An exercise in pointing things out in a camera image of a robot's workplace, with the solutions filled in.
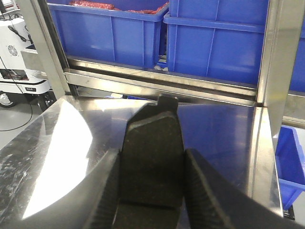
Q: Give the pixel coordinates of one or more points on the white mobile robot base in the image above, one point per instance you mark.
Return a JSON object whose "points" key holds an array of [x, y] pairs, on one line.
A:
{"points": [[18, 84]]}

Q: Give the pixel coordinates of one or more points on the stainless steel rack frame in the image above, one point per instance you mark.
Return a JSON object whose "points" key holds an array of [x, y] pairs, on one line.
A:
{"points": [[281, 36]]}

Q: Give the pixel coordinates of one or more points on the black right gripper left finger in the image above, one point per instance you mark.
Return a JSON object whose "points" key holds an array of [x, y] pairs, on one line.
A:
{"points": [[99, 193]]}

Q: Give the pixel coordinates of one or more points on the grey brake pad middle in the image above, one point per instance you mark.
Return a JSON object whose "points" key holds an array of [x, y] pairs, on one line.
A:
{"points": [[151, 168]]}

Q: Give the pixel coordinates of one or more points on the red bubble wrap bag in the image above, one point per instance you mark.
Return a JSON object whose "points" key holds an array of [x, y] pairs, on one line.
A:
{"points": [[134, 6]]}

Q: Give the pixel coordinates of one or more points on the blue plastic bin right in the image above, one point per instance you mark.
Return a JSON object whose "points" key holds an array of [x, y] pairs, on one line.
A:
{"points": [[219, 39]]}

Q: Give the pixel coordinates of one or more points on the small blue bin under table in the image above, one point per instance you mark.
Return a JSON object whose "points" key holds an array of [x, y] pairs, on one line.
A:
{"points": [[290, 161]]}

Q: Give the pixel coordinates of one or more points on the blue plastic bin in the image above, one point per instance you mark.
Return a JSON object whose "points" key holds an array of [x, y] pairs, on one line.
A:
{"points": [[219, 39], [108, 35]]}

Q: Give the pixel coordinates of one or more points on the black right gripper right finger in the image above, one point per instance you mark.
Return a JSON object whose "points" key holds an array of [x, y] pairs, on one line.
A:
{"points": [[214, 203]]}

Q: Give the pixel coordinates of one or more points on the blue plastic bin left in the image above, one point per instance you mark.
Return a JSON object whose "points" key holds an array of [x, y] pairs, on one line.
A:
{"points": [[108, 35]]}

